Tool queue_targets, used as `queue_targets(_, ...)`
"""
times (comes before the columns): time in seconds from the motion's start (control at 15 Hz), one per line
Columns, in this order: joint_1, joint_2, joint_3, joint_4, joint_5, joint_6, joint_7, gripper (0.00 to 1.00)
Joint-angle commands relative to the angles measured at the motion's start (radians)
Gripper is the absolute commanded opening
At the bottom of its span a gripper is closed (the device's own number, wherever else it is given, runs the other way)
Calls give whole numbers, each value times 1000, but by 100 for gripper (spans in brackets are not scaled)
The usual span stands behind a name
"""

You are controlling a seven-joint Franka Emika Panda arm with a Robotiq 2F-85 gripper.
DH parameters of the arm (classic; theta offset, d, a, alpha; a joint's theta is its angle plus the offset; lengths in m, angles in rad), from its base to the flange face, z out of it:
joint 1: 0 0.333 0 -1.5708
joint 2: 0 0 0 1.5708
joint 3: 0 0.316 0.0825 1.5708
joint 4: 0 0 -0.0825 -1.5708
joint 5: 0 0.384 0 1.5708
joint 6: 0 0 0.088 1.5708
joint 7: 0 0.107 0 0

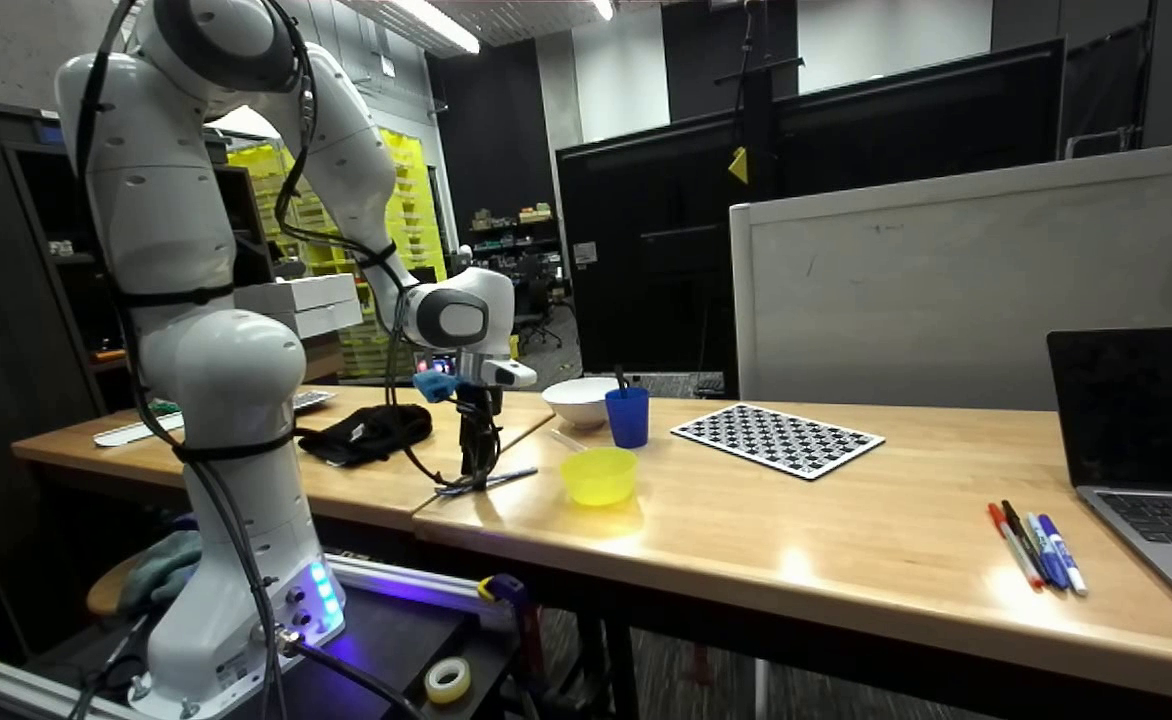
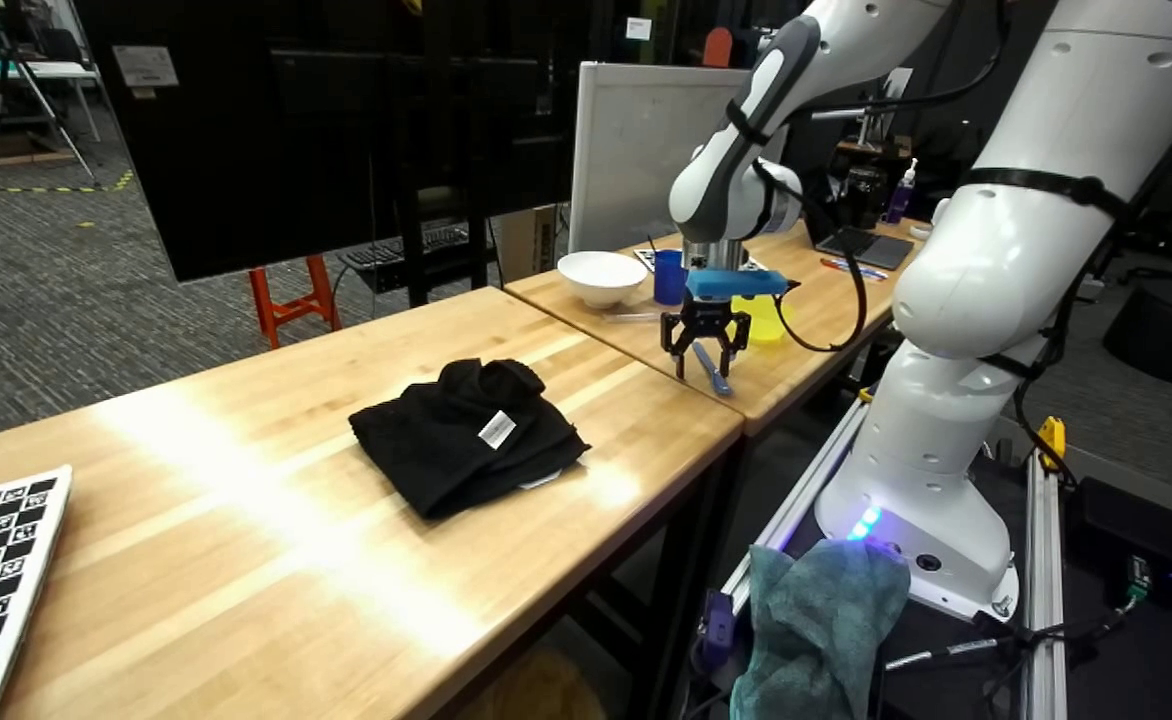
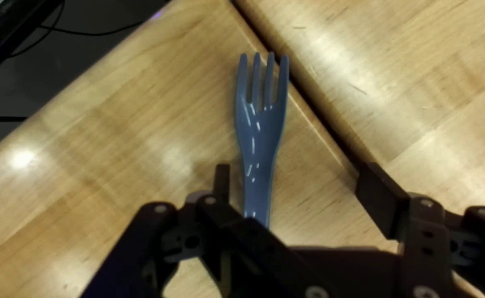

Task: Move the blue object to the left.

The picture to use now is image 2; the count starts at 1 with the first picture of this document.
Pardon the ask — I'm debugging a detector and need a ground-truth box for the black chair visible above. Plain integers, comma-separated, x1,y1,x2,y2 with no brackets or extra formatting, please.
357,52,496,312

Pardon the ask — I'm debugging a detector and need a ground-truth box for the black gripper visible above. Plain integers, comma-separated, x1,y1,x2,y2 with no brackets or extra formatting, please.
658,297,756,385

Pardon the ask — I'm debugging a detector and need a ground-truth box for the white spray bottle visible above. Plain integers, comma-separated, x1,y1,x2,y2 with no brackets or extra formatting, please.
889,157,923,226

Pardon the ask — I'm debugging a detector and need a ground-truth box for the white partition panel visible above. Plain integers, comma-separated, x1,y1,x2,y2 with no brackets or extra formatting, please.
564,58,801,256

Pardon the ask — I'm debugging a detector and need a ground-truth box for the orange stool frame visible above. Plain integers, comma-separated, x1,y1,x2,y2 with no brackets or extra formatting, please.
244,254,345,352

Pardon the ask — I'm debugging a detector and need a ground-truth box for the black folded cloth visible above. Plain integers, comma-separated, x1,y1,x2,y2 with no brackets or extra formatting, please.
345,355,594,524

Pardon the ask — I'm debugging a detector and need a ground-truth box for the grey laptop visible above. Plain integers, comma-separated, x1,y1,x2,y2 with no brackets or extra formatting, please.
807,221,917,277

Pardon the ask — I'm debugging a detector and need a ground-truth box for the yellow plastic bowl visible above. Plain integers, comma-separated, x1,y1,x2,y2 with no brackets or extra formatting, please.
733,291,801,352

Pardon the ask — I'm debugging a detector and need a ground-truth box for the aluminium rail with blue clamp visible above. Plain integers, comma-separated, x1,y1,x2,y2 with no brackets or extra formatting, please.
695,391,875,657

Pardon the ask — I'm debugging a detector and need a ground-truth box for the large black screen panel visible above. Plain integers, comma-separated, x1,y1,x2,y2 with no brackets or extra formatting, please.
71,0,576,286

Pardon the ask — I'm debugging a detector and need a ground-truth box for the aluminium rail with yellow clamp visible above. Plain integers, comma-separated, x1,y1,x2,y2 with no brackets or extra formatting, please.
1019,412,1076,720

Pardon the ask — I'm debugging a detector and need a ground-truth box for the blue plastic cup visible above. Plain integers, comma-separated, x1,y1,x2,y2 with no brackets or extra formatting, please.
654,248,694,307

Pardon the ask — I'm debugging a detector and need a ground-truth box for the teal cloth rag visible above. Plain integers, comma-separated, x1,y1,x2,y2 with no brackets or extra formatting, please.
726,535,913,720

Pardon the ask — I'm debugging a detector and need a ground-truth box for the camera tripod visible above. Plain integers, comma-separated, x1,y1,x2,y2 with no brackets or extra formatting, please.
0,0,102,185

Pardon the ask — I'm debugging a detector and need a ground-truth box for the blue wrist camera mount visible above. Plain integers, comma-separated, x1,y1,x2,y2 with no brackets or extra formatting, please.
679,266,801,304

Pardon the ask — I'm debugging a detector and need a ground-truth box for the black power box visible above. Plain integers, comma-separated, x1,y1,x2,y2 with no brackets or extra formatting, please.
1071,475,1172,576

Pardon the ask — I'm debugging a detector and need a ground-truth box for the white ceramic bowl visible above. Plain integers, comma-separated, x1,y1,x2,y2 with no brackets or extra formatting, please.
554,248,654,317

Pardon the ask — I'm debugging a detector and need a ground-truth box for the black round seat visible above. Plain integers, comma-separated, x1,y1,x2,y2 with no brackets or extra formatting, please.
1100,273,1172,397

